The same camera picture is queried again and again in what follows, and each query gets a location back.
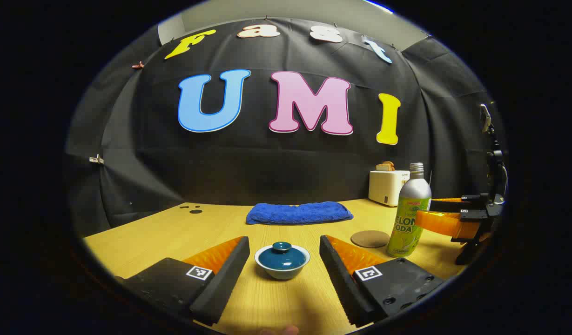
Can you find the white toaster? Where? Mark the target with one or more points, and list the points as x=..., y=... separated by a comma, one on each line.
x=386, y=187

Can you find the brown cloth clip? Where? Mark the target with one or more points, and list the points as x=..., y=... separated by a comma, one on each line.
x=137, y=65

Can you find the round brown coaster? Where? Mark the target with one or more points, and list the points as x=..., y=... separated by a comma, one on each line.
x=368, y=239

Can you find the white teacup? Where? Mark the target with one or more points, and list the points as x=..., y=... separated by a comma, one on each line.
x=281, y=275

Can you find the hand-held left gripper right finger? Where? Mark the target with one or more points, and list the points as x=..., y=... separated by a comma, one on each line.
x=337, y=284

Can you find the silver green water bottle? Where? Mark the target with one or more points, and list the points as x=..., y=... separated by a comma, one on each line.
x=413, y=200

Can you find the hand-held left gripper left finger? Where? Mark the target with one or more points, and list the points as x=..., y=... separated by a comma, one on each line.
x=225, y=284

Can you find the teal teacup lid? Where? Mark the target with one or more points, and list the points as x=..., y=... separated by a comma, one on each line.
x=281, y=258

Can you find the black backdrop cloth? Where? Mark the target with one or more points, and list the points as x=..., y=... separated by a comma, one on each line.
x=267, y=167

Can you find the toast slices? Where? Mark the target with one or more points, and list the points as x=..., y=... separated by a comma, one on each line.
x=385, y=166

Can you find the blue towel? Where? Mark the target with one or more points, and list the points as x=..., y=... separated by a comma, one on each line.
x=297, y=213

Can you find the white cloth clip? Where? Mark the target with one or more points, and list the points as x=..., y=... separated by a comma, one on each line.
x=96, y=160

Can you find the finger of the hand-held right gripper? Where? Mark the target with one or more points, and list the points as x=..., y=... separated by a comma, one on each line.
x=453, y=206
x=444, y=223

